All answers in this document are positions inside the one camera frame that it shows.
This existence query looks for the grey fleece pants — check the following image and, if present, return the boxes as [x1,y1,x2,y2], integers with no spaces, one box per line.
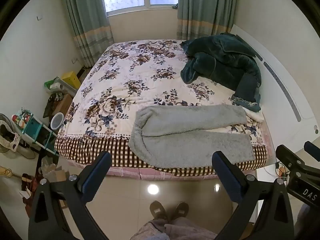
[129,105,255,168]

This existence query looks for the white bed headboard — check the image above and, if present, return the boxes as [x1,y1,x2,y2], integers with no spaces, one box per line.
[231,25,319,152]

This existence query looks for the pink plaid bed sheet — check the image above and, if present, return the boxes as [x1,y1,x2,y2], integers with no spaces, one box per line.
[67,159,268,181]

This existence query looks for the white waste bin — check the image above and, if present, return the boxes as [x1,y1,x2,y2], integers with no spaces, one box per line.
[50,112,65,131]

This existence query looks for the right brown slipper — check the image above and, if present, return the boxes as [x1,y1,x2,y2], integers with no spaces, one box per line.
[171,202,189,220]

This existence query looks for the brown slipper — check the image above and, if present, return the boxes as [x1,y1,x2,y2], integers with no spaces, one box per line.
[171,202,189,220]
[150,200,168,220]

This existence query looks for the teal shelf rack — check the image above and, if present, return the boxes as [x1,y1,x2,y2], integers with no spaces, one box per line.
[11,108,59,155]

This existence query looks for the left brown slipper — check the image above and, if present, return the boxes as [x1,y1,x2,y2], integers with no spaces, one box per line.
[150,200,168,220]

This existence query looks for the person's legs in pyjamas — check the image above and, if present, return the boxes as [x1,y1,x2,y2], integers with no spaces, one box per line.
[131,217,217,239]

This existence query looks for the brown cardboard box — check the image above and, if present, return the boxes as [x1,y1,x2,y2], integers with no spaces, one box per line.
[53,94,73,115]

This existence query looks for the dark green quilt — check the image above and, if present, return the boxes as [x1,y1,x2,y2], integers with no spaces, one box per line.
[181,33,262,113]

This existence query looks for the yellow box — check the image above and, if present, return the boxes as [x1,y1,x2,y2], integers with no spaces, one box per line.
[61,72,81,89]

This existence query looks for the right green curtain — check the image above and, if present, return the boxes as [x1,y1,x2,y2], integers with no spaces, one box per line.
[177,0,237,40]

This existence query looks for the green curtain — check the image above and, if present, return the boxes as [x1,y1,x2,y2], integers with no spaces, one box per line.
[62,0,114,68]
[177,0,237,40]

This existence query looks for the left green curtain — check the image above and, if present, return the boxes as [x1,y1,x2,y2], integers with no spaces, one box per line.
[62,0,114,68]

